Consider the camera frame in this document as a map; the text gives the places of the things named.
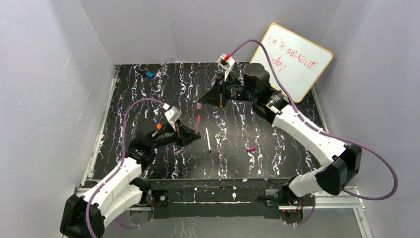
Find pink pen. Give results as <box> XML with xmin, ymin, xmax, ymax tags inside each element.
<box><xmin>195</xmin><ymin>114</ymin><xmax>201</xmax><ymax>134</ymax></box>

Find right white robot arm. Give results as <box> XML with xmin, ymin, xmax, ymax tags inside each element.
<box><xmin>198</xmin><ymin>63</ymin><xmax>362</xmax><ymax>202</ymax></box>

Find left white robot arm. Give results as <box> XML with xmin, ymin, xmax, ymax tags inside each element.
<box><xmin>59</xmin><ymin>120</ymin><xmax>201</xmax><ymax>238</ymax></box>

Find white pen green tip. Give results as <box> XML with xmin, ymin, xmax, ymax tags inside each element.
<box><xmin>205</xmin><ymin>127</ymin><xmax>211</xmax><ymax>153</ymax></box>

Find blue capped black marker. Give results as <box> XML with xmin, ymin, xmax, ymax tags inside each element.
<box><xmin>138</xmin><ymin>69</ymin><xmax>155</xmax><ymax>78</ymax></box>

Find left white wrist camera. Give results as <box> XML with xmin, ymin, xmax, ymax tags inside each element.
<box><xmin>163</xmin><ymin>103</ymin><xmax>181</xmax><ymax>130</ymax></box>

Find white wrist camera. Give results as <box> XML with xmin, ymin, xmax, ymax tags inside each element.
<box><xmin>163</xmin><ymin>103</ymin><xmax>181</xmax><ymax>130</ymax></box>
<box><xmin>216</xmin><ymin>54</ymin><xmax>236</xmax><ymax>81</ymax></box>

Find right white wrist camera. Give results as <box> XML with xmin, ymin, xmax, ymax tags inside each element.
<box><xmin>216</xmin><ymin>54</ymin><xmax>236</xmax><ymax>81</ymax></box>

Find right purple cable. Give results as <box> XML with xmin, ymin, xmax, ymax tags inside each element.
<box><xmin>229</xmin><ymin>39</ymin><xmax>399</xmax><ymax>226</ymax></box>

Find purple cable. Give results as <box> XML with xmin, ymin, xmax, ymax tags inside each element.
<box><xmin>229</xmin><ymin>39</ymin><xmax>399</xmax><ymax>226</ymax></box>
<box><xmin>85</xmin><ymin>98</ymin><xmax>165</xmax><ymax>238</ymax></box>

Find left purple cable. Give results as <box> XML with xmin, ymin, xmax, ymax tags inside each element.
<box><xmin>85</xmin><ymin>98</ymin><xmax>165</xmax><ymax>238</ymax></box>

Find white whiteboard orange frame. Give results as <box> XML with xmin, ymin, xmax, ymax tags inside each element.
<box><xmin>250</xmin><ymin>23</ymin><xmax>333</xmax><ymax>103</ymax></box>

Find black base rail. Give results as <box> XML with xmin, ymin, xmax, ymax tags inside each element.
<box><xmin>75</xmin><ymin>177</ymin><xmax>335</xmax><ymax>220</ymax></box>

